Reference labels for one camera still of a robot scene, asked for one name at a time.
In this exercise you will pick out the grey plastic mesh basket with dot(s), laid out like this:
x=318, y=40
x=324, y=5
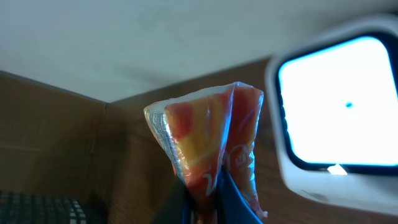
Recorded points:
x=18, y=208

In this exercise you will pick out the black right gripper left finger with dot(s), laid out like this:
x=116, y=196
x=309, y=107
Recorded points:
x=178, y=206

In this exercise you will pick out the small orange tissue pack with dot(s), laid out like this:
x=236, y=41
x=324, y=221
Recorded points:
x=203, y=131

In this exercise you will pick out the white barcode scanner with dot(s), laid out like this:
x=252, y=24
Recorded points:
x=333, y=107

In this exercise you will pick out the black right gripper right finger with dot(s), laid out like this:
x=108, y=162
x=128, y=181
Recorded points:
x=230, y=204

